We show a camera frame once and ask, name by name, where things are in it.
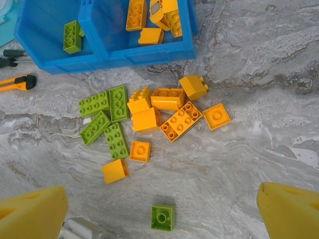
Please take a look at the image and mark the black handled pliers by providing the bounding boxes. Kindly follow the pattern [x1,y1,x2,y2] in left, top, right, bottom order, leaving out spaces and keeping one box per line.
[0,56,33,70]

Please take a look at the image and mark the light blue storage box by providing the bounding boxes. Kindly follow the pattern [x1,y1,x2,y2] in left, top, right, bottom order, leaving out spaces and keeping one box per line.
[0,0,20,48]

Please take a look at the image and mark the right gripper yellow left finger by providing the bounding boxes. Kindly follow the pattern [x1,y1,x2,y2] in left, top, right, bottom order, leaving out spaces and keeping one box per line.
[0,185,69,239]

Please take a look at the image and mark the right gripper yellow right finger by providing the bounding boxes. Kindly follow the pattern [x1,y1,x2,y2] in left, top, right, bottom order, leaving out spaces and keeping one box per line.
[256,182,319,239]

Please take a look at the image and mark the orange lego with grey sticker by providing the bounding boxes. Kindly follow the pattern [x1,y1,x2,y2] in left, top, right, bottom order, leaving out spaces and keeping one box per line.
[149,0,179,32]

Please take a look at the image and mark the orange utility knife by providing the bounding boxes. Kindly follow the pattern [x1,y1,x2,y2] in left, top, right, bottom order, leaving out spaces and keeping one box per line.
[0,74,37,93]

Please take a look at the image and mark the orange lego brick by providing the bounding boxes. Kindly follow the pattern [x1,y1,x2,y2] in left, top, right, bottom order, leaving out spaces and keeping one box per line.
[129,140,152,163]
[163,9,184,38]
[125,0,148,32]
[150,88,187,112]
[102,158,131,185]
[202,103,232,131]
[127,87,154,114]
[138,27,165,46]
[159,100,203,143]
[131,107,163,134]
[178,75,210,102]

